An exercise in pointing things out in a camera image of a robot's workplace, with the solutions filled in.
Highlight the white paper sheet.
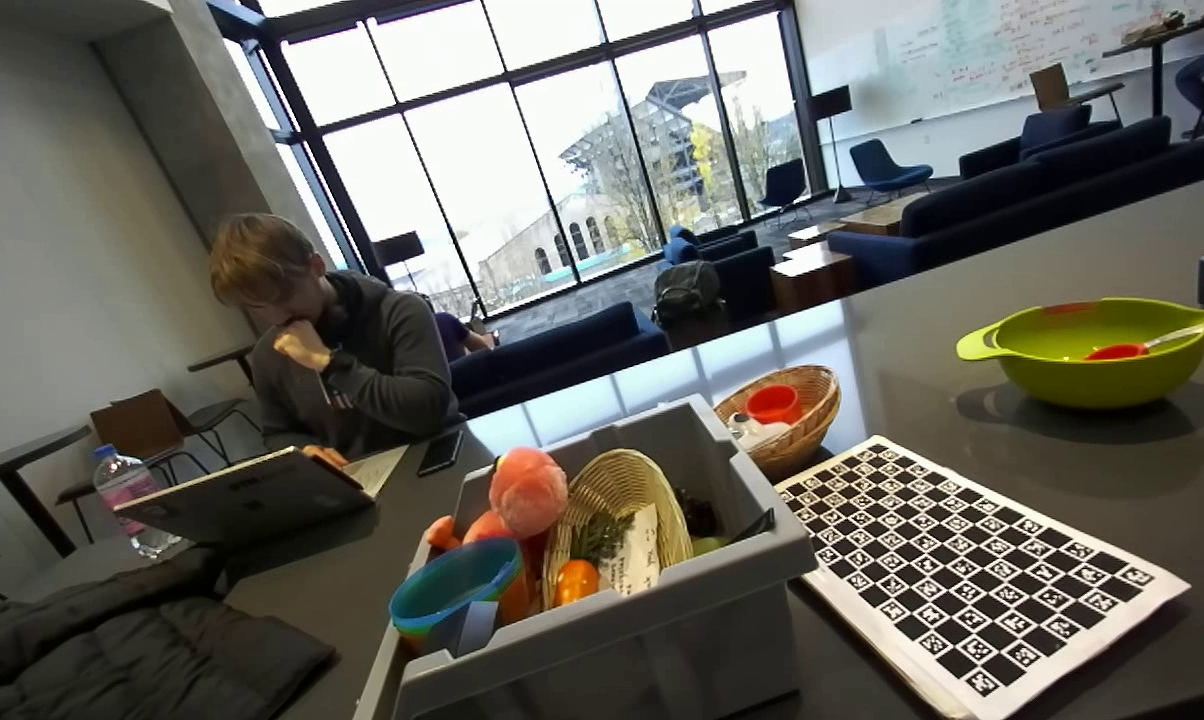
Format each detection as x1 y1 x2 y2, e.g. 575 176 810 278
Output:
338 442 413 500

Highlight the white toy piece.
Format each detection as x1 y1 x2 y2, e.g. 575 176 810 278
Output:
596 500 663 598

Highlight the green plastic bowl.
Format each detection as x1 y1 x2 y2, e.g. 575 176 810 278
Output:
953 294 1204 412

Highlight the dark backpack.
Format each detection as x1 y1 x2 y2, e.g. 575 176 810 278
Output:
652 258 736 348

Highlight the navy armchair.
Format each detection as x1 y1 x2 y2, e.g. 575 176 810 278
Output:
659 225 777 326

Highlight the blue lounge chair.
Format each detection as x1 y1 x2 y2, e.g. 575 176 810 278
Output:
848 135 936 195

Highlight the black white calibration board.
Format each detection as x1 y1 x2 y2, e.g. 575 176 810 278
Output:
771 431 1196 720

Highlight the blue plastic cup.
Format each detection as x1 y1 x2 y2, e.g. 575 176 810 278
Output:
384 538 528 655

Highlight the high dark table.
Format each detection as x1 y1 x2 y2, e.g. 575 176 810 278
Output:
1100 13 1204 116

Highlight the seated person in grey sweater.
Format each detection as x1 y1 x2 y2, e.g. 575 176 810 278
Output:
207 207 460 466

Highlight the black smartphone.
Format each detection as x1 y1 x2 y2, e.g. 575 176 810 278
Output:
413 425 464 481

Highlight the red plastic cup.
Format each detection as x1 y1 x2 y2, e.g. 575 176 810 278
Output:
742 382 810 427

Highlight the red spoon with white handle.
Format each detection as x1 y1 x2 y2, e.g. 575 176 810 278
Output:
1085 317 1204 364

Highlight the pink plush toy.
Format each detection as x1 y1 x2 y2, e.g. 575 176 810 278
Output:
484 443 571 539

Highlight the dark lounge chair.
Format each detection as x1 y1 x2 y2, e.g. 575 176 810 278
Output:
756 155 814 218

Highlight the orange toy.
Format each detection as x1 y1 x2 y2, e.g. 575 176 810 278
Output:
420 507 516 555

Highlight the large black framed window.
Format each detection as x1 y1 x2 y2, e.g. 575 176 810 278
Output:
206 0 833 326

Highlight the small orange toy fruit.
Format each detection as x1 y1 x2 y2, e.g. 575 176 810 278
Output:
549 555 603 611

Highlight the dark grey puffer jacket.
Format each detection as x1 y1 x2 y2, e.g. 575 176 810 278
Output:
0 539 340 720

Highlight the short navy sofa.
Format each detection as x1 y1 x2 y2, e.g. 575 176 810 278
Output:
450 297 672 417

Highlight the dark side table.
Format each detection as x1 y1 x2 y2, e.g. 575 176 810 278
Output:
0 421 92 555

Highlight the long navy sofa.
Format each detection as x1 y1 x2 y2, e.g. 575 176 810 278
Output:
826 111 1204 287

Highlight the wooden chair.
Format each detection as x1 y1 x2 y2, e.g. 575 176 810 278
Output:
1030 60 1129 123

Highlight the wooden coffee table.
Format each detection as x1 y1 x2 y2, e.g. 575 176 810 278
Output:
767 242 862 317

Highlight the grey open laptop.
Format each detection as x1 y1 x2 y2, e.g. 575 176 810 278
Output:
110 442 376 547

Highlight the person in purple top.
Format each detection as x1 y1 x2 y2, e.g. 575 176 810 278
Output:
434 309 502 361

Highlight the grey plastic bin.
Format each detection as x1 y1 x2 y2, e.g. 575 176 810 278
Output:
354 392 821 720

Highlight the brown chair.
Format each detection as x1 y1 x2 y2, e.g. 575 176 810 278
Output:
90 386 263 474

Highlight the clear plastic water bottle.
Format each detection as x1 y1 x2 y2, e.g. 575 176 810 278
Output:
90 442 192 566

